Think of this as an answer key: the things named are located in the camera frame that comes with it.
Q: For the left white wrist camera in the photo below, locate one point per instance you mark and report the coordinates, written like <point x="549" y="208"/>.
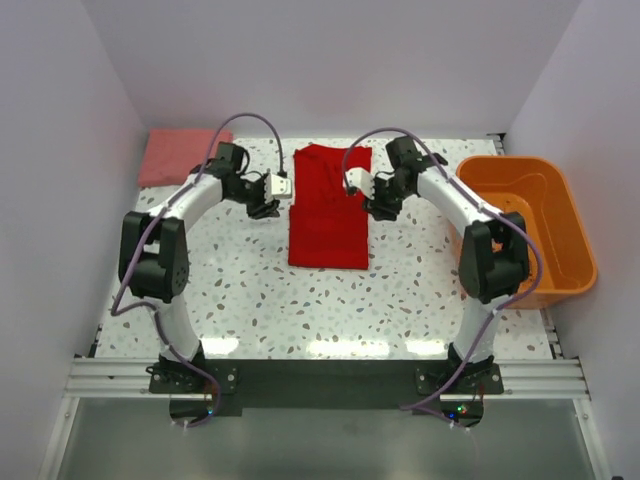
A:
<point x="277" y="188"/>

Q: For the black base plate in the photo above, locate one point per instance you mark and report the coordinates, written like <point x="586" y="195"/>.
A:
<point x="331" y="385"/>

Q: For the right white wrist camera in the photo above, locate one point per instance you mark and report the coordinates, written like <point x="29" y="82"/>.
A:
<point x="359" y="180"/>

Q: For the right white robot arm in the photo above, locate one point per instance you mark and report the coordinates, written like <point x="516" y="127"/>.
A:
<point x="494" y="253"/>

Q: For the red t-shirt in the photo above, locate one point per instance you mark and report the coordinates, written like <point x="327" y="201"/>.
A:
<point x="327" y="228"/>

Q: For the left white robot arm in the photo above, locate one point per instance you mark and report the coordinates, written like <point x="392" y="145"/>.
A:
<point x="154" y="266"/>

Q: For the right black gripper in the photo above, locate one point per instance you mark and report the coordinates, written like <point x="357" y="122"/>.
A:
<point x="378" y="205"/>

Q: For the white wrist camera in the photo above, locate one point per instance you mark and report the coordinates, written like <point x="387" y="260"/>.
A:
<point x="359" y="180"/>
<point x="277" y="188"/>

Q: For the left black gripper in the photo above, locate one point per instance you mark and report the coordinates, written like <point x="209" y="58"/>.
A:
<point x="261" y="206"/>

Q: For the orange plastic basket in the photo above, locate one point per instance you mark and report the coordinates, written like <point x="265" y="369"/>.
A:
<point x="538" y="190"/>

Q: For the folded pink t-shirt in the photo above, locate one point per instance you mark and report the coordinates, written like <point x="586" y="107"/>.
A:
<point x="170" y="154"/>

